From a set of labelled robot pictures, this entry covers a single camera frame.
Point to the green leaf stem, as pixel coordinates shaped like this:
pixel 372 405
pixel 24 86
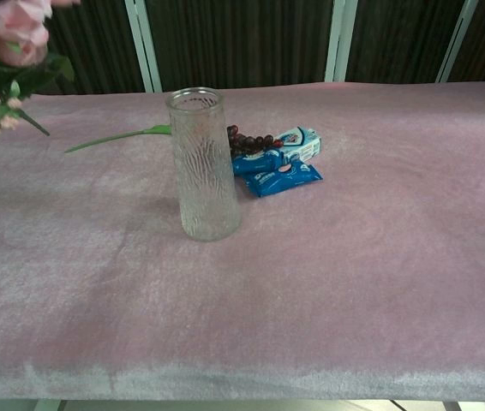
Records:
pixel 157 129

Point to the pink plush table cloth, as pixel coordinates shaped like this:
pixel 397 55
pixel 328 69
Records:
pixel 354 257

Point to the blue white toothpaste box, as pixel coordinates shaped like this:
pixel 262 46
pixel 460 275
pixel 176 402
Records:
pixel 302 141

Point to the blue cookie pack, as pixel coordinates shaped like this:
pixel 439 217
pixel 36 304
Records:
pixel 255 163
pixel 277 180

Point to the pink rose bouquet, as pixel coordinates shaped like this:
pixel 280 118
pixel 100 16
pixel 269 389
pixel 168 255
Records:
pixel 19 47

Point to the white screen frame post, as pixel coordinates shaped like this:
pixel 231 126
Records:
pixel 456 43
pixel 141 43
pixel 340 38

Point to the dark red grape bunch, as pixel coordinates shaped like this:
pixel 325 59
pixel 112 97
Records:
pixel 251 143

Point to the clear textured glass vase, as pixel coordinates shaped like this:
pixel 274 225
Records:
pixel 204 171

